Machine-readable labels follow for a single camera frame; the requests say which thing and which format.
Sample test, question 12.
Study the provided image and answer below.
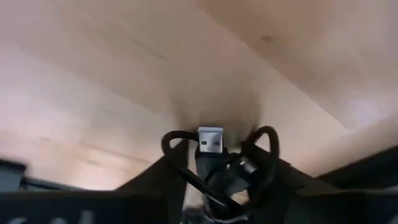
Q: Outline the black USB cable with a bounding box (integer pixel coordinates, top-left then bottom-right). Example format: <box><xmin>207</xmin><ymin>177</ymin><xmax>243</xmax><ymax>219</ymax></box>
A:
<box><xmin>160</xmin><ymin>125</ymin><xmax>280</xmax><ymax>224</ymax></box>

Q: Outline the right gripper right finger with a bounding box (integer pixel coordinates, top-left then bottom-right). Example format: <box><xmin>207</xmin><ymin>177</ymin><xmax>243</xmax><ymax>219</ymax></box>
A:
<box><xmin>247</xmin><ymin>144</ymin><xmax>398</xmax><ymax>224</ymax></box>

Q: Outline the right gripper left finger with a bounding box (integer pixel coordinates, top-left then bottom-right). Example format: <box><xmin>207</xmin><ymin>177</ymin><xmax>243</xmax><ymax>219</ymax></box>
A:
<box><xmin>0</xmin><ymin>139</ymin><xmax>190</xmax><ymax>224</ymax></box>

